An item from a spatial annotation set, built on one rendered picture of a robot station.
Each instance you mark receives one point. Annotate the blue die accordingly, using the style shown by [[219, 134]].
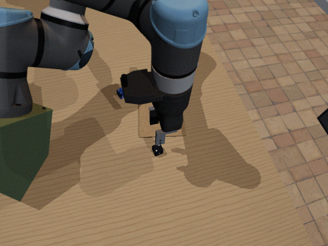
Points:
[[120, 93]]

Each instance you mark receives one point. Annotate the black die with white pips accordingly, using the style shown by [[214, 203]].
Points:
[[157, 150]]

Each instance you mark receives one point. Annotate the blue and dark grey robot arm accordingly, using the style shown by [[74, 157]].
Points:
[[174, 28]]

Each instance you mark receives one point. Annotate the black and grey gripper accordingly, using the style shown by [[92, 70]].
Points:
[[170, 97]]

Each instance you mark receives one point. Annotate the tan cork mat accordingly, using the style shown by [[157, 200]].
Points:
[[147, 130]]

